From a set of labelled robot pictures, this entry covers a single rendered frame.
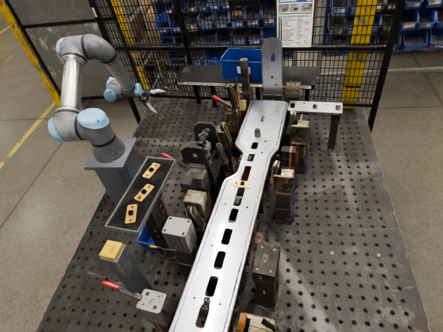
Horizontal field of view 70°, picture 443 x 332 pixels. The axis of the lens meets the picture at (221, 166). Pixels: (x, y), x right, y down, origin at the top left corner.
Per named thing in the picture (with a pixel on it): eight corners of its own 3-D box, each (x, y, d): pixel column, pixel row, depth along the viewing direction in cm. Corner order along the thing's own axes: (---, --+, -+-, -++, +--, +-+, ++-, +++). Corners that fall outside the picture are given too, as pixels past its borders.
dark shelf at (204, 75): (314, 89, 185) (314, 85, 183) (175, 85, 211) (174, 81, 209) (317, 70, 200) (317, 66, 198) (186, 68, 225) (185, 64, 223)
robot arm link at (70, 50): (75, 135, 136) (84, 28, 150) (43, 138, 137) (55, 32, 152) (90, 143, 147) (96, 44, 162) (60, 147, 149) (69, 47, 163)
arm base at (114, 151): (89, 163, 150) (80, 147, 143) (102, 141, 160) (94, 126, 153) (118, 163, 147) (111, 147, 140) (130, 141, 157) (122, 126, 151)
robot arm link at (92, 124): (111, 143, 142) (99, 120, 132) (83, 146, 143) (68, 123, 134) (117, 127, 150) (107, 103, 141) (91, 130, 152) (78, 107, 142)
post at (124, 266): (153, 312, 136) (117, 263, 105) (138, 308, 138) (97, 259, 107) (161, 295, 141) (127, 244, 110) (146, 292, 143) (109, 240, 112)
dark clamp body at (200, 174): (219, 232, 160) (206, 183, 133) (194, 228, 164) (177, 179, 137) (224, 215, 167) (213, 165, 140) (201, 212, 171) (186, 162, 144)
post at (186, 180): (206, 236, 160) (190, 184, 132) (196, 234, 161) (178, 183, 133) (208, 228, 163) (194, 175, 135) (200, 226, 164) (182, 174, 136)
